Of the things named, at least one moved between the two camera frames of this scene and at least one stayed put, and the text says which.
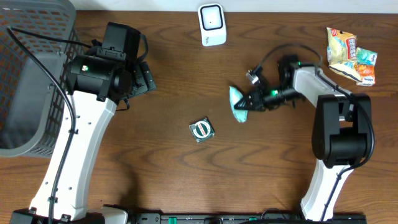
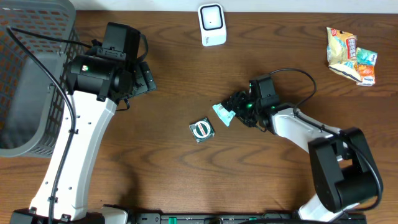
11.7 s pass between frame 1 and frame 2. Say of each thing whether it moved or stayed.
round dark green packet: stayed
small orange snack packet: stayed
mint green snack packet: moved
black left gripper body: stayed
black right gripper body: moved
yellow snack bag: stayed
